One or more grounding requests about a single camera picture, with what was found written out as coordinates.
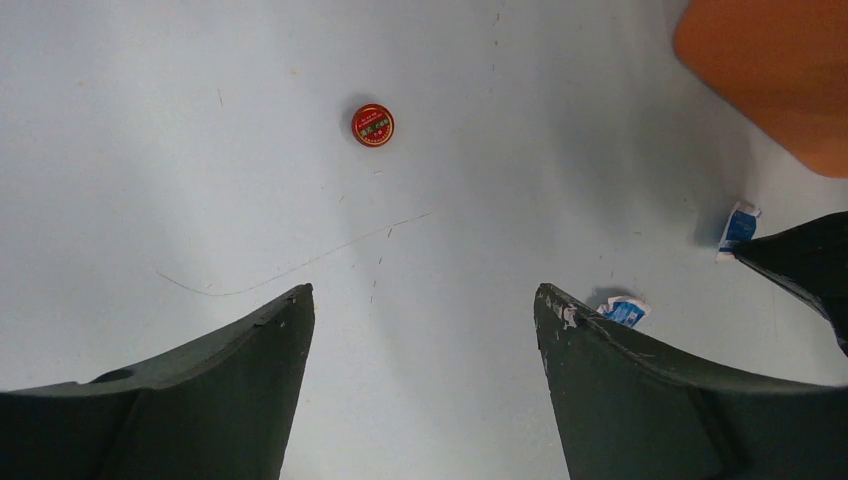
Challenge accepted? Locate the orange plastic medicine box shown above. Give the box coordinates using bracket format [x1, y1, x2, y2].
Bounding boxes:
[673, 0, 847, 178]

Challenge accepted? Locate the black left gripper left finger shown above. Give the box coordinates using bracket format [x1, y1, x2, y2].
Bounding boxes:
[1, 284, 315, 479]

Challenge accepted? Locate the blue white wipe sachet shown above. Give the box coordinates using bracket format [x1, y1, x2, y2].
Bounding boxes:
[597, 296, 652, 328]
[715, 201, 762, 261]

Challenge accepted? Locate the small red bottle cap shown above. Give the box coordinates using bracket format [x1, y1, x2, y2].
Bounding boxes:
[351, 103, 396, 148]

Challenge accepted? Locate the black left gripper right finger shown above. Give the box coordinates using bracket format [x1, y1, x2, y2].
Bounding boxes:
[533, 283, 847, 479]

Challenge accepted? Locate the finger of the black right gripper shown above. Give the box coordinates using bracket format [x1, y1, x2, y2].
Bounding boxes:
[731, 212, 847, 352]

